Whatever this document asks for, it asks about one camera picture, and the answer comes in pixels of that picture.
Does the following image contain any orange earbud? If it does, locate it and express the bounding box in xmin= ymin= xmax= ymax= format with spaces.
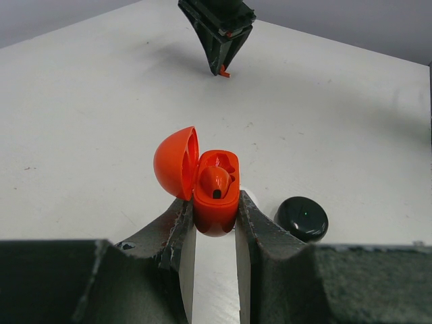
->
xmin=199 ymin=166 xmax=232 ymax=199
xmin=219 ymin=65 xmax=231 ymax=78

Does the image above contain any white earbud case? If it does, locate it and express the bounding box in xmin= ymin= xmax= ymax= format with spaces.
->
xmin=240 ymin=186 xmax=260 ymax=208

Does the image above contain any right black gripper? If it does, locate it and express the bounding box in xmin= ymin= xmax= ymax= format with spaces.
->
xmin=178 ymin=0 xmax=256 ymax=76

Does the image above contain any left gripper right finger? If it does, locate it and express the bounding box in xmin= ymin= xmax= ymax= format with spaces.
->
xmin=235 ymin=192 xmax=431 ymax=323

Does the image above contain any black earbud case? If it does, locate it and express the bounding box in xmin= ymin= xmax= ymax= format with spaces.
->
xmin=274 ymin=196 xmax=329 ymax=243

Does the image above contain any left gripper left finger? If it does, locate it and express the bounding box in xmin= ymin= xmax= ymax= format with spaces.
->
xmin=1 ymin=199 xmax=196 ymax=323

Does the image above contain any orange earbud case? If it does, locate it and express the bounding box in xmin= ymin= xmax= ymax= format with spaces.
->
xmin=153 ymin=126 xmax=240 ymax=237

